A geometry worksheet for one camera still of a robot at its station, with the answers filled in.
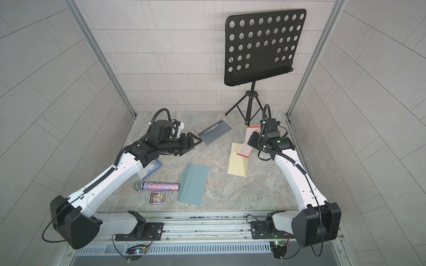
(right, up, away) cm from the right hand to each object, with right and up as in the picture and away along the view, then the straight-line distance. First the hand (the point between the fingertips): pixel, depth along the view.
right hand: (249, 138), depth 80 cm
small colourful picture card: (-44, -29, -1) cm, 53 cm away
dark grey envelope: (-19, +2, +28) cm, 34 cm away
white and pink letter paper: (-1, -6, +5) cm, 8 cm away
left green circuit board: (-47, -44, -14) cm, 65 cm away
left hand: (-22, -1, -8) cm, 24 cm away
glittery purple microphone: (-53, -23, +1) cm, 58 cm away
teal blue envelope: (-29, -24, +6) cm, 38 cm away
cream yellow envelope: (-4, -15, +11) cm, 19 cm away
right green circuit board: (+10, -45, -12) cm, 48 cm away
